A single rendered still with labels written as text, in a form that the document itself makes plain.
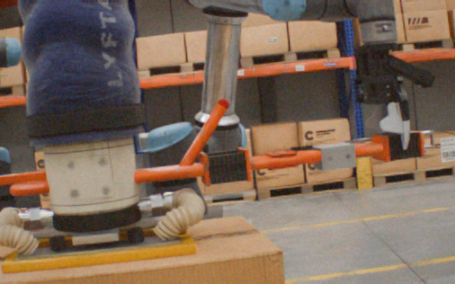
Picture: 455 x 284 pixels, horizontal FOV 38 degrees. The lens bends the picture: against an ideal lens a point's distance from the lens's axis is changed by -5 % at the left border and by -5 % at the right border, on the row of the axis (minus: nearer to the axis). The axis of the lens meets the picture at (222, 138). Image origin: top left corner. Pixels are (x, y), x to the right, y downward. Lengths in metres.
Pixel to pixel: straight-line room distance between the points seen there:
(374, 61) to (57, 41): 0.61
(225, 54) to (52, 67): 0.65
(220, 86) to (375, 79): 0.54
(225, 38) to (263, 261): 0.75
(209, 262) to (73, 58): 0.41
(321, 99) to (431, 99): 1.62
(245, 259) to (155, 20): 8.70
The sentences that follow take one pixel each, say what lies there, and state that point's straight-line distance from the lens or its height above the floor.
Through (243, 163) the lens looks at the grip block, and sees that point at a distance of 1.27.
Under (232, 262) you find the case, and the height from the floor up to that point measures 1.06.
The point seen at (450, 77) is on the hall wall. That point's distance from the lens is 10.17.
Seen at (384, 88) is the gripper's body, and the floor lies 1.31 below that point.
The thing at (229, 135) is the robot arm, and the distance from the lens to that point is 1.79.
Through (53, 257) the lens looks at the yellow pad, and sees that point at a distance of 1.19.
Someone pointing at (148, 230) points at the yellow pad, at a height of 1.09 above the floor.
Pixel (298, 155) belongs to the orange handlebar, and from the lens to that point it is 1.31.
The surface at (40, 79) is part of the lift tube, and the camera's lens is 1.22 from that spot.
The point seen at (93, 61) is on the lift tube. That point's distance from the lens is 1.20.
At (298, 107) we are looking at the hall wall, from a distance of 9.70.
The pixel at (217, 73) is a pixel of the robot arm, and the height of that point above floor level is 1.39.
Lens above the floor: 1.34
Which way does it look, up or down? 4 degrees down
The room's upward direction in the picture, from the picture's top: 6 degrees counter-clockwise
